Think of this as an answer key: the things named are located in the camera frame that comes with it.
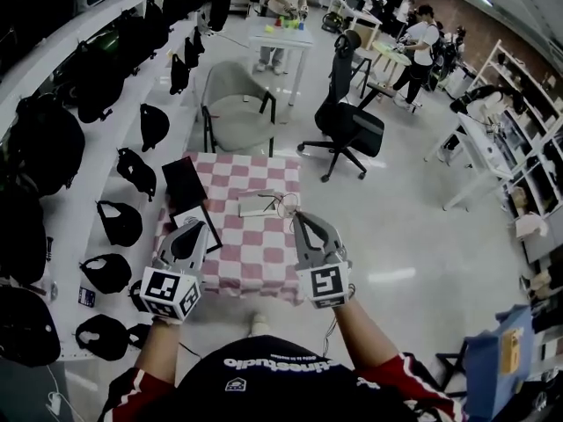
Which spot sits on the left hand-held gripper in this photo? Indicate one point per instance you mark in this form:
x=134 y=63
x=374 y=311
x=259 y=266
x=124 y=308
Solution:
x=163 y=286

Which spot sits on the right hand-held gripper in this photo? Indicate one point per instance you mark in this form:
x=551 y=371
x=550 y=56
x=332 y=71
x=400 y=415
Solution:
x=324 y=281

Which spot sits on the thin-framed glasses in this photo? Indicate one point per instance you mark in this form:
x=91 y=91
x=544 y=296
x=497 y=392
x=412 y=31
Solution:
x=288 y=201

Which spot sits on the grey glasses case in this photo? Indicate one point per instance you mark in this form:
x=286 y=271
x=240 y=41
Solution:
x=253 y=204

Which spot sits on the person's right forearm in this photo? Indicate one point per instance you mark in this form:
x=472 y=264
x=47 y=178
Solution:
x=365 y=336

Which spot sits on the person's left forearm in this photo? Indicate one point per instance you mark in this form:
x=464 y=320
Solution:
x=158 y=350

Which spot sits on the black framed white picture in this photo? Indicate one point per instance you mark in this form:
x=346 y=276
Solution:
x=193 y=220

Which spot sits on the black flat tablet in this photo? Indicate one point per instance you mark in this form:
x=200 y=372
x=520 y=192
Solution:
x=184 y=184

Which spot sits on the pink white checkered tablecloth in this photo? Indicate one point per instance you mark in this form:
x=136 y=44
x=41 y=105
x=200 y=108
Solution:
x=259 y=244

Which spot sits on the row of black waist pouches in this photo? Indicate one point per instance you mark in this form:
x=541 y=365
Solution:
x=119 y=224

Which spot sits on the person's white shoe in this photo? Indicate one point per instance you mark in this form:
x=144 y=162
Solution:
x=258 y=323

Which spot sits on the black office chair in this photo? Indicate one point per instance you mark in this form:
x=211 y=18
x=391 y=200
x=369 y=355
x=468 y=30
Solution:
x=349 y=123

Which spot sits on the small dark phone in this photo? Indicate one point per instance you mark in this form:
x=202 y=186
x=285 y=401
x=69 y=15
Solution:
x=87 y=297

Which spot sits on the grey padded chair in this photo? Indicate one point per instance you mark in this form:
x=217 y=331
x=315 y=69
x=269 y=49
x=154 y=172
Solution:
x=237 y=112

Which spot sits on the person's black red shirt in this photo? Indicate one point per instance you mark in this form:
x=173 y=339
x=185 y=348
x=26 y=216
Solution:
x=281 y=385

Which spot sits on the row of black backpacks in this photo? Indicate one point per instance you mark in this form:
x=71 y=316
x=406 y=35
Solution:
x=44 y=143

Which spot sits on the white side desk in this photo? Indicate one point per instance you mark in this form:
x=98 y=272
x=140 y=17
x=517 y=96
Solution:
x=481 y=150

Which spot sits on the black folding stool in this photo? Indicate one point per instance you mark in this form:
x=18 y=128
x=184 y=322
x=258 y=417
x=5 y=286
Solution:
x=451 y=365

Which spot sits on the round green table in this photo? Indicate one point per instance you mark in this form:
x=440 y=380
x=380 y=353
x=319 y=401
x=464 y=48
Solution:
x=391 y=53

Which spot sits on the small white table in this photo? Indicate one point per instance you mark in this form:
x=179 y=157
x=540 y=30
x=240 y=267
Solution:
x=281 y=38

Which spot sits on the wooden box table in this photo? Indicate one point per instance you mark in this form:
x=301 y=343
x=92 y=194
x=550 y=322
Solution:
x=364 y=31

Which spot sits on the green toy cup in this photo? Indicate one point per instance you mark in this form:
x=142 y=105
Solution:
x=291 y=24

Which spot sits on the pale pink cloth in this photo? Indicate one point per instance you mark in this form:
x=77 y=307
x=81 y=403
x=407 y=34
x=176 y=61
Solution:
x=530 y=226

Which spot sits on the blue fabric box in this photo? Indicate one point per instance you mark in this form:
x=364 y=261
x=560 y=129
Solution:
x=488 y=363

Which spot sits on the long white office desk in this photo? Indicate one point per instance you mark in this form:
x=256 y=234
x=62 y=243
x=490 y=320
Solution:
x=352 y=5

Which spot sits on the white open shelving unit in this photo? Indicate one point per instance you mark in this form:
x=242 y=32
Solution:
x=534 y=147

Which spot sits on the long white wall shelf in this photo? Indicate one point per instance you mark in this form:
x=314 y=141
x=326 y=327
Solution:
x=88 y=211

